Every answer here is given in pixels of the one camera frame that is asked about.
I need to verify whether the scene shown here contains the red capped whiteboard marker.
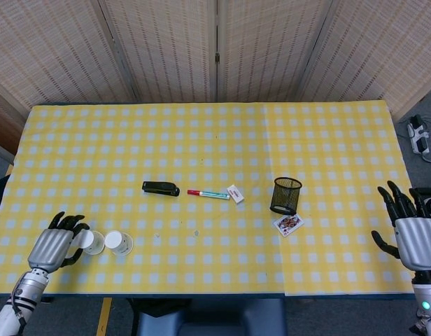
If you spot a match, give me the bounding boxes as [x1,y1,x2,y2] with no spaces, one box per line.
[186,189,231,201]

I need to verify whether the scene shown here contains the queen playing card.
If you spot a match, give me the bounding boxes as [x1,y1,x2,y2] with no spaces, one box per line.
[273,213,304,237]

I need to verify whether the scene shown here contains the yellow white checkered tablecloth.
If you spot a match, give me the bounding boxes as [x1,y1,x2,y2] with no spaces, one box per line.
[0,104,285,295]
[262,101,418,298]

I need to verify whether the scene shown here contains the white floral paper cup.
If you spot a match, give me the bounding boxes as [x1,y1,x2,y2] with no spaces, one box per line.
[104,230,134,256]
[77,229,106,255]

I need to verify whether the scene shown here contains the white power strip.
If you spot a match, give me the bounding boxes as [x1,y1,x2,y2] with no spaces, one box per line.
[407,115,431,155]

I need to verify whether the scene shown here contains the woven folding screen panel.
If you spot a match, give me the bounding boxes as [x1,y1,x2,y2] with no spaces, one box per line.
[295,0,431,122]
[0,0,136,113]
[96,0,218,104]
[217,0,337,103]

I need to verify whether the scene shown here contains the black stapler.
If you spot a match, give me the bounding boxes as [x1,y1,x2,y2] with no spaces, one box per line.
[141,181,181,197]

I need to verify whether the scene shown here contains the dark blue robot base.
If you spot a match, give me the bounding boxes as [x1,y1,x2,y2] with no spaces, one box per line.
[135,297,286,336]

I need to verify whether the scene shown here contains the black mesh pen holder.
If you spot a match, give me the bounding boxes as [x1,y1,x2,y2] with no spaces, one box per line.
[269,176,303,216]

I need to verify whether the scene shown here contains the brown wooden panel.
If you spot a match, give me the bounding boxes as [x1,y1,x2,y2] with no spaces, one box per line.
[0,78,31,165]

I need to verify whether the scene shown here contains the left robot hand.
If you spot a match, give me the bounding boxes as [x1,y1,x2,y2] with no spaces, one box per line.
[27,211,91,274]

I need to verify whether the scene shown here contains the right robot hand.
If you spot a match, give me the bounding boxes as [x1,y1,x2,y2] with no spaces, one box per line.
[371,180,431,271]

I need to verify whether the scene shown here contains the white eraser box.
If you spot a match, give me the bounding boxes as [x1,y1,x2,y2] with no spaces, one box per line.
[225,185,246,204]

